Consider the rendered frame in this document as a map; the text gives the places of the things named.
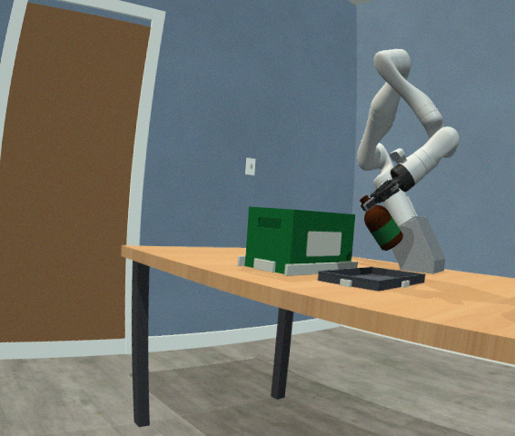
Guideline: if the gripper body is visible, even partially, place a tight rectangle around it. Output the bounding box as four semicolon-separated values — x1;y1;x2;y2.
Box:
383;163;415;192

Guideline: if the brown bottle with green label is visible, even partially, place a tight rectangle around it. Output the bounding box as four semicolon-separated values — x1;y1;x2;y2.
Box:
360;195;403;251

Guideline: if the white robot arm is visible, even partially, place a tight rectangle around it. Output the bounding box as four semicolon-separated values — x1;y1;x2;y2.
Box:
357;49;460;226

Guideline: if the green divided crate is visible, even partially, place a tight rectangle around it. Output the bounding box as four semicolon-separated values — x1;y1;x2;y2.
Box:
244;207;355;274

